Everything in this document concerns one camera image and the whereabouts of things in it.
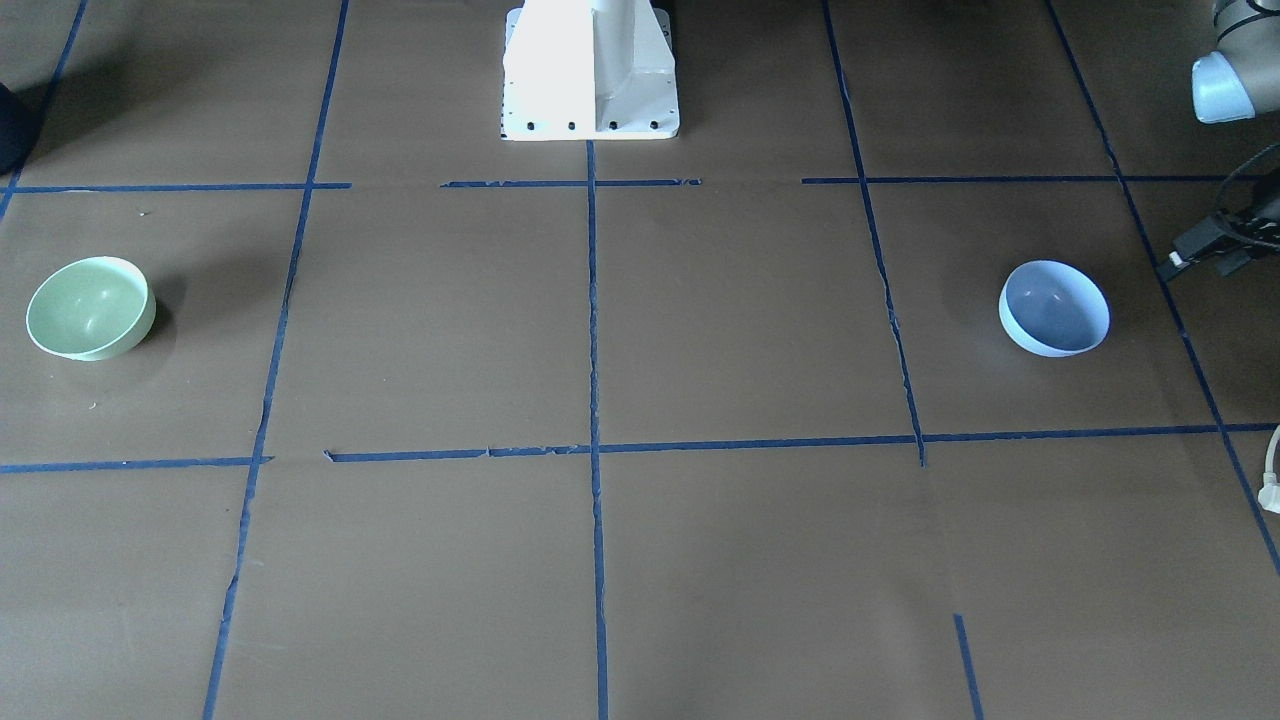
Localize blue bowl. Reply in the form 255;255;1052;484
998;259;1111;357

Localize green bowl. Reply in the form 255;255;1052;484
26;256;157;363

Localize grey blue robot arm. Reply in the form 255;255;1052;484
1190;1;1279;124

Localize blue saucepan with lid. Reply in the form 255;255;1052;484
0;85;38;174

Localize white pedestal column base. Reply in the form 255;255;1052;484
500;1;681;142

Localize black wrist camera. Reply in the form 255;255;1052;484
1157;192;1279;282

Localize white toaster cable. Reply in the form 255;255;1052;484
1258;424;1280;516

